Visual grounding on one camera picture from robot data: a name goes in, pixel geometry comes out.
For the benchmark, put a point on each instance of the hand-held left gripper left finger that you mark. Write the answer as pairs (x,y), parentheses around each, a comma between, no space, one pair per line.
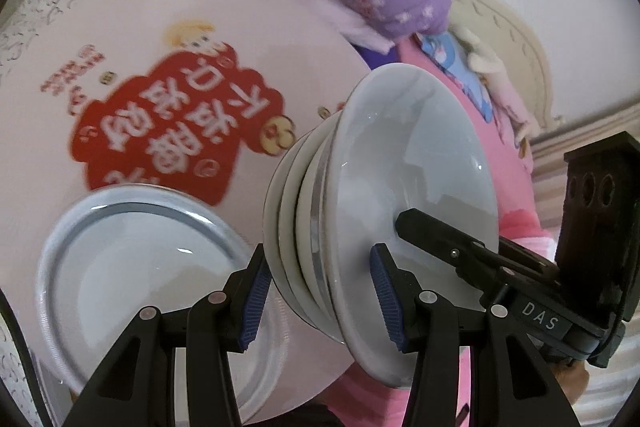
(253,307)

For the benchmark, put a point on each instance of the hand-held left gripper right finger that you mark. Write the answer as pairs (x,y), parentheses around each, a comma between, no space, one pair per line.
(387,307)

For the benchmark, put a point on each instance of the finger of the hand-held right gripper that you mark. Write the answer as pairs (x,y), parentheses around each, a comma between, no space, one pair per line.
(445,242)

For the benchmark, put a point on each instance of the white plate with grey rim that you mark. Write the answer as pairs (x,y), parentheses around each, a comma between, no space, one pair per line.
(274,369)
(125,267)

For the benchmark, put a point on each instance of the white bowl with grey band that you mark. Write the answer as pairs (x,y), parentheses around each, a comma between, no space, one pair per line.
(272,227)
(410,157)
(297,212)

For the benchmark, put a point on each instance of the person's right hand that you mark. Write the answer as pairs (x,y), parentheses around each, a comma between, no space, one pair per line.
(570,377)

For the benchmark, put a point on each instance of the pink bed sheet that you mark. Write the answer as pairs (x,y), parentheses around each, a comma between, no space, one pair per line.
(510,187)

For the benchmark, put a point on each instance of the cream plush toy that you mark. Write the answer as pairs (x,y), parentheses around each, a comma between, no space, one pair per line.
(500,82)

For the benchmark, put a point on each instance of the blue floral pillow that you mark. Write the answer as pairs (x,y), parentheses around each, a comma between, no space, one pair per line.
(455,67)

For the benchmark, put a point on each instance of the cream bed headboard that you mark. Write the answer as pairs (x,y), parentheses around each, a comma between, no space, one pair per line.
(510,32)

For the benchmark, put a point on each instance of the round pink table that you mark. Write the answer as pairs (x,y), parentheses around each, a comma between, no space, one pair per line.
(45,167)

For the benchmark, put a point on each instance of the white heart-print bed sheet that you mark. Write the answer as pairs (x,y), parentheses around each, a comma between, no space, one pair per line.
(40,17)

